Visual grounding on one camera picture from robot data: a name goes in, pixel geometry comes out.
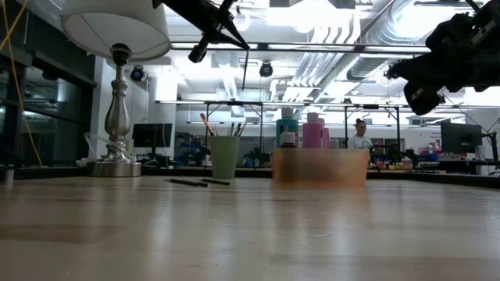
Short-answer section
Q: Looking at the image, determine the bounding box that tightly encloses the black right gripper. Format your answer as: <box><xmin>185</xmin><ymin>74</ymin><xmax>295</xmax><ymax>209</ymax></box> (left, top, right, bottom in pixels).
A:
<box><xmin>389</xmin><ymin>3</ymin><xmax>500</xmax><ymax>116</ymax></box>

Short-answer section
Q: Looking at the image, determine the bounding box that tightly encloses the orange bristle paint brush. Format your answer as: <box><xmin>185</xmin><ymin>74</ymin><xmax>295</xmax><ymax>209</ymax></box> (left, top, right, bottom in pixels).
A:
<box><xmin>199</xmin><ymin>112</ymin><xmax>216</xmax><ymax>137</ymax></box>

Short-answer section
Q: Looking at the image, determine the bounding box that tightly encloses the overhead light bar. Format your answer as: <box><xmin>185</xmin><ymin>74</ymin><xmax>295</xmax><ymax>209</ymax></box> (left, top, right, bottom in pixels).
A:
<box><xmin>170</xmin><ymin>41</ymin><xmax>430</xmax><ymax>55</ymax></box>

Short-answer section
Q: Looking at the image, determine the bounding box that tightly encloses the orange translucent plastic bin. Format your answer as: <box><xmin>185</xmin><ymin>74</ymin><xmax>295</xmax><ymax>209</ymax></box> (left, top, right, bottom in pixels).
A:
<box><xmin>271</xmin><ymin>147</ymin><xmax>371</xmax><ymax>187</ymax></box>

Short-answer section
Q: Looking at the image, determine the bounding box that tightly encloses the person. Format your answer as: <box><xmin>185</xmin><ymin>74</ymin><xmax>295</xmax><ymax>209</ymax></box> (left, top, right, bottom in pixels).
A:
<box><xmin>347</xmin><ymin>118</ymin><xmax>375</xmax><ymax>150</ymax></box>

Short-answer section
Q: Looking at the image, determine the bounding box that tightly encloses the silver ventilation duct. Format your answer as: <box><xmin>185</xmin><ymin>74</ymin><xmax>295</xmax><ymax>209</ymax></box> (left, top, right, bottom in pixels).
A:
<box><xmin>291</xmin><ymin>0</ymin><xmax>430</xmax><ymax>85</ymax></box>

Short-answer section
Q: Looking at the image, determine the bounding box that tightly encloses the yellow extension cable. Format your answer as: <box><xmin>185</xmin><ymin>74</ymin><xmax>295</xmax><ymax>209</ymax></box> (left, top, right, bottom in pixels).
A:
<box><xmin>0</xmin><ymin>0</ymin><xmax>44</xmax><ymax>169</ymax></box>

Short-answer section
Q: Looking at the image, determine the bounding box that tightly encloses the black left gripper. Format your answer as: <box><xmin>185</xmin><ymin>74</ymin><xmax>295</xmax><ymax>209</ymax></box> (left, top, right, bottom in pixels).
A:
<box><xmin>162</xmin><ymin>0</ymin><xmax>251</xmax><ymax>64</ymax></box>

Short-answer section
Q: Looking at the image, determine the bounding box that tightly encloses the white shade silver table lamp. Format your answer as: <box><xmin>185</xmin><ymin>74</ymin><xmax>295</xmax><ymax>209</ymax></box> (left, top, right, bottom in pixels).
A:
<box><xmin>60</xmin><ymin>0</ymin><xmax>172</xmax><ymax>179</ymax></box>

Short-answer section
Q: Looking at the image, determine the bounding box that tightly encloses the green plastic cup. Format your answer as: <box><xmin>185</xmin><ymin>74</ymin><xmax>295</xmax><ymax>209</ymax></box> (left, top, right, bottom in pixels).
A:
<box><xmin>209</xmin><ymin>135</ymin><xmax>241</xmax><ymax>180</ymax></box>

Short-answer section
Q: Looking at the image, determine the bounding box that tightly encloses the black computer monitor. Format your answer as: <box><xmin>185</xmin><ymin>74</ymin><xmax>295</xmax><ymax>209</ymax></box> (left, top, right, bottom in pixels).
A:
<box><xmin>440</xmin><ymin>121</ymin><xmax>484</xmax><ymax>154</ymax></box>
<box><xmin>131</xmin><ymin>123</ymin><xmax>173</xmax><ymax>149</ymax></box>

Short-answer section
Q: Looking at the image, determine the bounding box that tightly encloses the teal large paint bottle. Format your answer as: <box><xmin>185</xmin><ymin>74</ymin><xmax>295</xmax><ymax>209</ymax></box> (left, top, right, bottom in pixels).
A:
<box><xmin>275</xmin><ymin>106</ymin><xmax>299</xmax><ymax>149</ymax></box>

